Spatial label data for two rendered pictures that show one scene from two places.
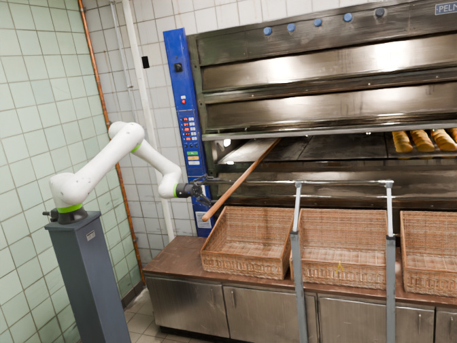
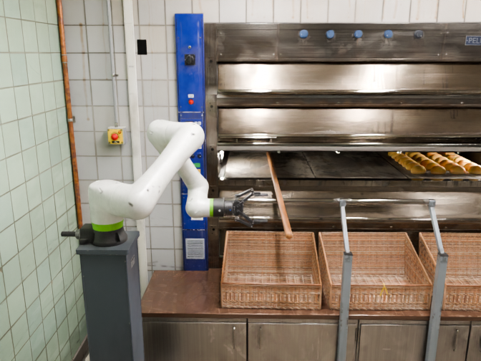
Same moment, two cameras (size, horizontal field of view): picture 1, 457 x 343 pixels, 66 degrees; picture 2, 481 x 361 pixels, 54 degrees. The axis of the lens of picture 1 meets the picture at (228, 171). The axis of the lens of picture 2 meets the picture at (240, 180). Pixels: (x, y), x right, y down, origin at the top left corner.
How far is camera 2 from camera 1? 104 cm
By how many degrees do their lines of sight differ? 21
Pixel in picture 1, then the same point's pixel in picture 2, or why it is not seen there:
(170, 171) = (200, 185)
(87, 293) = (123, 337)
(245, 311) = (272, 351)
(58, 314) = not seen: outside the picture
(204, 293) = (222, 335)
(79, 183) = (151, 192)
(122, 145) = (187, 148)
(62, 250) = (96, 281)
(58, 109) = (31, 94)
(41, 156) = (14, 157)
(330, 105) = (361, 120)
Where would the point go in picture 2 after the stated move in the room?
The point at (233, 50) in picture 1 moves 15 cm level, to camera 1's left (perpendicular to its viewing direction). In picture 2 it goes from (260, 49) to (236, 49)
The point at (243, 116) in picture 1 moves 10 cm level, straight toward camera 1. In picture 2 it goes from (263, 124) to (269, 127)
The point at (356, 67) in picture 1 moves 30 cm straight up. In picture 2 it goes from (391, 84) to (396, 30)
